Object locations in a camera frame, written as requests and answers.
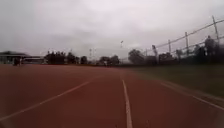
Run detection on floodlight pole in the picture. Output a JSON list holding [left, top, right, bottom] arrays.
[[119, 39, 125, 62]]

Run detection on low flat-roofed building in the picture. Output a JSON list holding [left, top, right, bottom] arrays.
[[0, 50, 46, 66]]

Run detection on tall wire fence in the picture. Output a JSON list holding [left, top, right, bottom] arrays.
[[143, 14, 224, 64]]

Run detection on row of dark trees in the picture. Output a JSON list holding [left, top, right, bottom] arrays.
[[44, 49, 122, 66]]

